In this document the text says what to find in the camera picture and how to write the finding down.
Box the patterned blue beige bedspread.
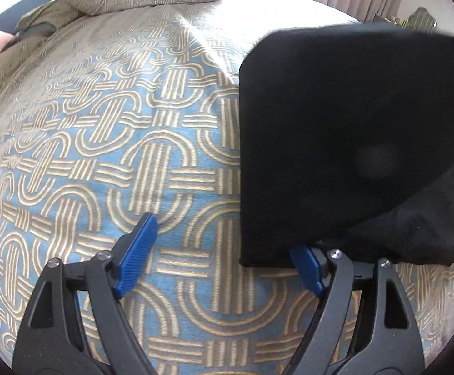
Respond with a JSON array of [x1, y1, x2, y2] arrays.
[[0, 0, 454, 375]]

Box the wavy frame mirror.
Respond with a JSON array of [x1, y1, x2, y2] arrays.
[[407, 7, 437, 33]]

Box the black pants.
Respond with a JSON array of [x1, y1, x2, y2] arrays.
[[239, 24, 454, 268]]

